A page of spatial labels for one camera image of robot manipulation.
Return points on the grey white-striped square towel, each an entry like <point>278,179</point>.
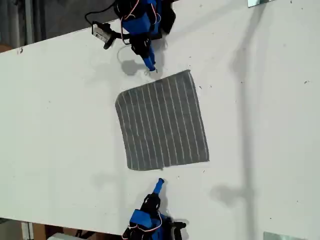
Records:
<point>162,120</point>

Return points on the white box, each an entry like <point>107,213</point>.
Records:
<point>62,237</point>

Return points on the grey metal upright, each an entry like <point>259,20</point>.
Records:
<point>29,22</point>

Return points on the white table leg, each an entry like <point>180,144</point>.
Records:
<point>27,231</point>

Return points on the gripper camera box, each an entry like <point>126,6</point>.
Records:
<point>101,32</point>
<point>180,224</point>

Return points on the steel corner bracket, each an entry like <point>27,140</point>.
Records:
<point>252,3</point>

